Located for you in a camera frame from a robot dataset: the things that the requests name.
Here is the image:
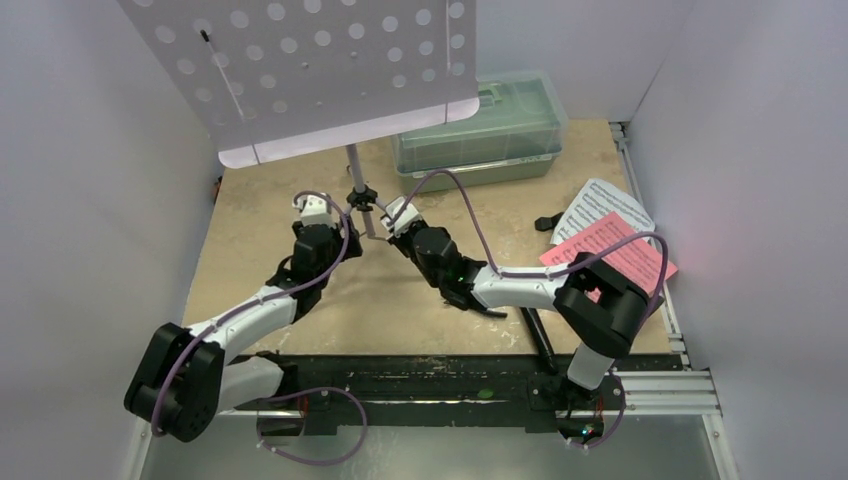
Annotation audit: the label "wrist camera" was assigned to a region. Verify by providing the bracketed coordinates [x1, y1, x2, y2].
[380, 196, 423, 238]
[293, 194, 335, 227]

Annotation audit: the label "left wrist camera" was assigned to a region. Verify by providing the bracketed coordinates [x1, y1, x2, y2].
[293, 194, 335, 227]

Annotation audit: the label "white sheet music page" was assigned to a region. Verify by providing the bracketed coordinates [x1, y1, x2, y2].
[550, 178, 656, 246]

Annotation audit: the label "pink sheet music page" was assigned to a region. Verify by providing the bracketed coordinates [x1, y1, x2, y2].
[539, 212, 662, 295]

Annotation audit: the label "blue handled pliers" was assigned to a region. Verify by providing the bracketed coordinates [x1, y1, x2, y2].
[473, 309, 508, 320]

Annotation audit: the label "small black clip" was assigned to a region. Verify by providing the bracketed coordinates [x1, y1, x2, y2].
[534, 212, 563, 232]

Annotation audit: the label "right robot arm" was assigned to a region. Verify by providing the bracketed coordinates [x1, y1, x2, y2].
[387, 221, 655, 407]

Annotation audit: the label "white perforated music stand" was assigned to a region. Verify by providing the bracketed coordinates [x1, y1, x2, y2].
[117, 0, 481, 241]

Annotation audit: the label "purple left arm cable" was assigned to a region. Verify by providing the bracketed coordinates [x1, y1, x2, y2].
[149, 190, 370, 466]

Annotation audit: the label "clear green storage box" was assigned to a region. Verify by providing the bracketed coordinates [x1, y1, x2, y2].
[391, 70, 569, 193]

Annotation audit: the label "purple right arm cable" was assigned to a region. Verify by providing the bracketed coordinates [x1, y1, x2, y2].
[387, 170, 670, 452]

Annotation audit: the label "black clarinet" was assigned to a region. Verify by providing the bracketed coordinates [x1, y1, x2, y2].
[519, 307, 559, 375]

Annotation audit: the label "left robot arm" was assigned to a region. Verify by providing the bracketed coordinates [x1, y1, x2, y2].
[123, 215, 362, 442]

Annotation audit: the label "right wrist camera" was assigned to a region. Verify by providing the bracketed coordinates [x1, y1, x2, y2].
[380, 196, 423, 238]

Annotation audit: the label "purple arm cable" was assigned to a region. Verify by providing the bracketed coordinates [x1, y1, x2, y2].
[149, 190, 370, 466]
[387, 170, 670, 452]

